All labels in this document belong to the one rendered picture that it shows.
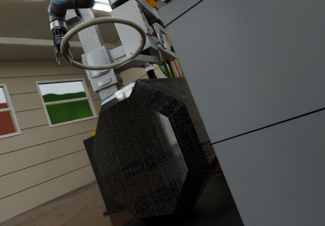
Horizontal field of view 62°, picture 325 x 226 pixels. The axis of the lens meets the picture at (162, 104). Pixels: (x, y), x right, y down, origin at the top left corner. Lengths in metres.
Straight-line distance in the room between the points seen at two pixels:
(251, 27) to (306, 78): 0.17
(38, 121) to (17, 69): 1.61
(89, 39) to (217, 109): 2.34
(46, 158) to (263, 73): 7.69
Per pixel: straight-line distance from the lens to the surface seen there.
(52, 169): 8.16
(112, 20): 1.45
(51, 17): 1.73
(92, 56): 2.82
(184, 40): 0.79
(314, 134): 0.69
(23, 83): 8.61
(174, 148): 1.45
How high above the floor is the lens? 0.49
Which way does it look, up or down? 6 degrees up
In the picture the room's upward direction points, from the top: 21 degrees counter-clockwise
